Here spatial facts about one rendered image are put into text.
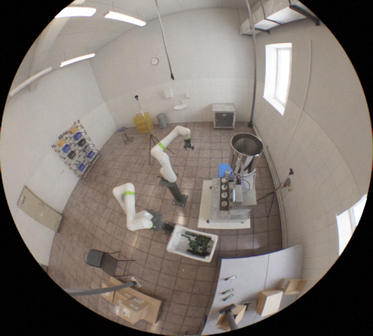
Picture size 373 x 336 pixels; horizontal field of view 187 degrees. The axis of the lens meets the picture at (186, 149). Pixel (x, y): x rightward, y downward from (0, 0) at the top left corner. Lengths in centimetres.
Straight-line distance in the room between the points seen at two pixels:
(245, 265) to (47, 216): 556
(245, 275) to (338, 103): 234
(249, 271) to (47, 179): 588
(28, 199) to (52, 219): 116
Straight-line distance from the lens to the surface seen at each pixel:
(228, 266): 171
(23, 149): 528
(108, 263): 250
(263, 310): 193
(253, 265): 181
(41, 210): 528
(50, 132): 534
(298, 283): 223
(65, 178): 556
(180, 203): 259
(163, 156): 123
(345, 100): 184
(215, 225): 166
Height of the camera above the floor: 239
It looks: 42 degrees down
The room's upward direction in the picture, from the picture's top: 12 degrees counter-clockwise
